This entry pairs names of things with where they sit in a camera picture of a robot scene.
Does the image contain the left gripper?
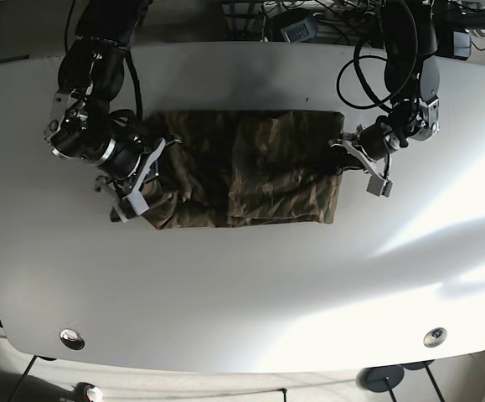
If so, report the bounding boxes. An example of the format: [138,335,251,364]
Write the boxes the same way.
[328,123,400,197]

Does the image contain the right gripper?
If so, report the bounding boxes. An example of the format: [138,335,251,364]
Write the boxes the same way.
[94,136,183,222]

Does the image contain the camouflage T-shirt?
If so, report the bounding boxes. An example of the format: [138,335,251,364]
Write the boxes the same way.
[142,111,344,230]

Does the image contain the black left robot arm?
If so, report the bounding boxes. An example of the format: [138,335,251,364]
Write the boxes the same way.
[333,1,440,197]

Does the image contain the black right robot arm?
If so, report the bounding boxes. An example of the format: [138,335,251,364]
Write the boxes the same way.
[44,1,177,222]

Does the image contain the right black floor stand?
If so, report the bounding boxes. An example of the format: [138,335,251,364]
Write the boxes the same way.
[402,360,446,402]

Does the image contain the black floor stand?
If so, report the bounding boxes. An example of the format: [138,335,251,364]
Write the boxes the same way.
[402,360,446,402]
[358,365,405,402]

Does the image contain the left black floor stand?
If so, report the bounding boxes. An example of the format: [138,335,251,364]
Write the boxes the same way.
[358,365,405,402]

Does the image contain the white orange shoe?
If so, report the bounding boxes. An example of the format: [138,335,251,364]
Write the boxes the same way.
[75,383,104,402]

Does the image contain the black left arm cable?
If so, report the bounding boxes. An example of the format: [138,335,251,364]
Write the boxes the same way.
[336,0,419,112]

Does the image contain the table cable grommet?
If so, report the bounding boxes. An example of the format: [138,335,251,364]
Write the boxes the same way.
[423,327,447,348]
[59,328,85,351]

